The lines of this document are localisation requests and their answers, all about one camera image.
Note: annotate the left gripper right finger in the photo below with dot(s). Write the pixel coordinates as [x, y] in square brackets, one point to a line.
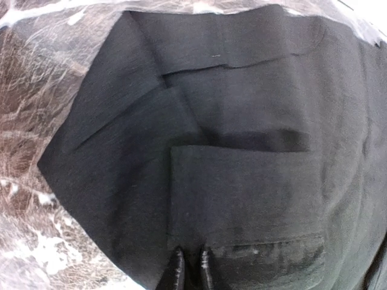
[208, 273]

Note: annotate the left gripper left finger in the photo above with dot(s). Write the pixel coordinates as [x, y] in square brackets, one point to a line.
[173, 276]

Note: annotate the black long sleeve shirt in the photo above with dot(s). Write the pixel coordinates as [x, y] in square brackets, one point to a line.
[260, 135]

